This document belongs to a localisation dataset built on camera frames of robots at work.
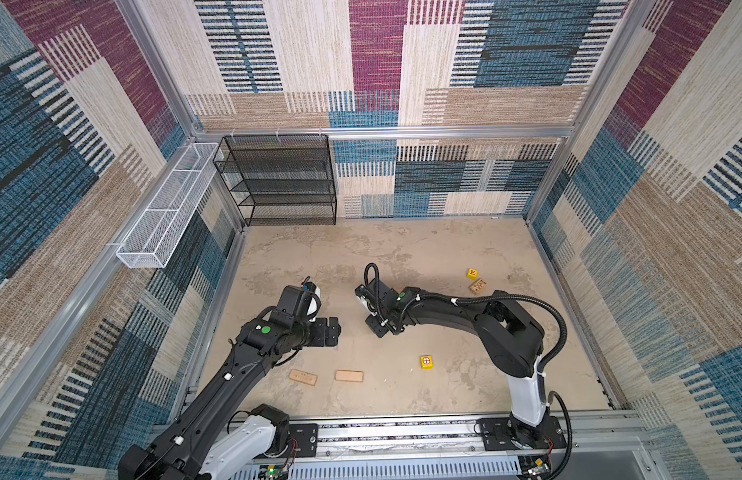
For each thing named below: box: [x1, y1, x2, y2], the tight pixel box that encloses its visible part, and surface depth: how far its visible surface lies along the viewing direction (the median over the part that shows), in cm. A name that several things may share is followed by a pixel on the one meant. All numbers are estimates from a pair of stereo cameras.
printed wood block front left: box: [288, 368, 318, 386], surface depth 85 cm
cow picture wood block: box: [468, 278, 487, 295], surface depth 101 cm
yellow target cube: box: [420, 355, 434, 370], surface depth 86 cm
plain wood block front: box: [334, 369, 364, 383], surface depth 85 cm
